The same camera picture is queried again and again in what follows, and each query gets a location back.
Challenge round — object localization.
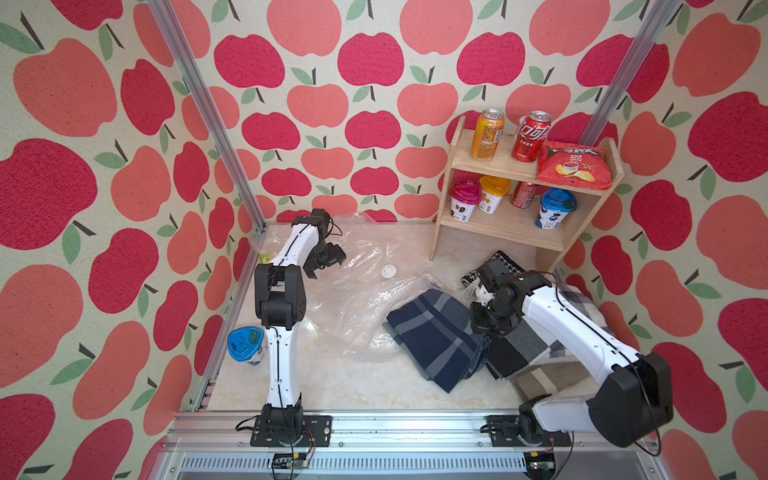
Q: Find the black white houndstooth scarf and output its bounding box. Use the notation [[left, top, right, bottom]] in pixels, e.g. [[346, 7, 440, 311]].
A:
[[461, 250, 524, 293]]

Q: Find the aluminium front rail frame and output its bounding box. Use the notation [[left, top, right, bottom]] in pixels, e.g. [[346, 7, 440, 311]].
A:
[[146, 410, 672, 479]]

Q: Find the red can lower shelf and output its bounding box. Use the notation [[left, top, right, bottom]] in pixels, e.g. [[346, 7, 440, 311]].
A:
[[511, 182, 538, 209]]

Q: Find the green white drink carton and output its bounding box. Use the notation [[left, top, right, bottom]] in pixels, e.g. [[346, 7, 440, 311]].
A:
[[259, 252, 276, 264]]

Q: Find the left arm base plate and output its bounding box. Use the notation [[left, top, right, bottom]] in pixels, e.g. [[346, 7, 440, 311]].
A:
[[250, 413, 333, 448]]

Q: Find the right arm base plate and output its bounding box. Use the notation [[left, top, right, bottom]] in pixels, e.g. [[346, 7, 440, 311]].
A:
[[480, 415, 572, 450]]

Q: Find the navy blue plaid scarf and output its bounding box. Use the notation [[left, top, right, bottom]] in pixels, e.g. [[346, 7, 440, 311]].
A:
[[383, 289, 490, 393]]

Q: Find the blue lid cup on table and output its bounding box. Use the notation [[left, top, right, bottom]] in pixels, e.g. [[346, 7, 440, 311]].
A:
[[226, 326, 267, 366]]

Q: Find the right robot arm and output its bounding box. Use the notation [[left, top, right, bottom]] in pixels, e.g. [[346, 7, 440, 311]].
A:
[[467, 259, 674, 448]]

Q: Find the red cola can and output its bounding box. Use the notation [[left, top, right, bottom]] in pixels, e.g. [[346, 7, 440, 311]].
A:
[[511, 110, 552, 163]]

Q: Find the red chips bag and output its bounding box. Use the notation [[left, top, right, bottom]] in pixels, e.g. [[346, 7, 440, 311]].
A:
[[537, 140, 612, 190]]

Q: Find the clear plastic vacuum bag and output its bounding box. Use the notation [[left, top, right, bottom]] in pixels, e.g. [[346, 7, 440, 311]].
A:
[[263, 212, 457, 364]]

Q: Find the wooden two-tier shelf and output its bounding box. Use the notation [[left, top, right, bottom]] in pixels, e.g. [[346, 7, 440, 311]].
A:
[[429, 115, 624, 271]]

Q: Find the pink lid cup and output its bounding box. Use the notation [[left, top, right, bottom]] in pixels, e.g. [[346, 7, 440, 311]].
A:
[[450, 180, 483, 223]]

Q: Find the left aluminium corner post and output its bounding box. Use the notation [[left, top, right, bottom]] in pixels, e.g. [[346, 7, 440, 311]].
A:
[[148, 0, 267, 234]]

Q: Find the aluminium corner post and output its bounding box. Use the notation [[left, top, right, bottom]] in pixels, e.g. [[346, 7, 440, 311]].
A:
[[580, 1, 684, 145], [148, 0, 267, 234]]

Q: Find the white vacuum bag valve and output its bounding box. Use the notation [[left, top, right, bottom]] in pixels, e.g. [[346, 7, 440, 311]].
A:
[[381, 264, 397, 279]]

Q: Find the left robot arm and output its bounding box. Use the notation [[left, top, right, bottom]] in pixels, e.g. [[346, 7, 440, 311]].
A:
[[254, 209, 346, 443]]

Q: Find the black white check scarf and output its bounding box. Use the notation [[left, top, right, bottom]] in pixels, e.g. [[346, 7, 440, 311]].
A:
[[486, 320, 568, 379]]

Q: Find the orange drink can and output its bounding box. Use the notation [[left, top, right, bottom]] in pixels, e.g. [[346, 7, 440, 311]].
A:
[[470, 109, 505, 161]]

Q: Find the right aluminium corner post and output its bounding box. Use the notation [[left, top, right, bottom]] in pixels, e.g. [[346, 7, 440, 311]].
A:
[[580, 1, 684, 145]]

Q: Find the yellow lid cup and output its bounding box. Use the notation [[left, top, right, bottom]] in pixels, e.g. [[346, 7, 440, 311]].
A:
[[478, 175, 511, 214]]

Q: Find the blue lid cup on shelf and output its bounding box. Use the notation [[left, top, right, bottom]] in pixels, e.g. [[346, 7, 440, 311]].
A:
[[535, 189, 577, 230]]

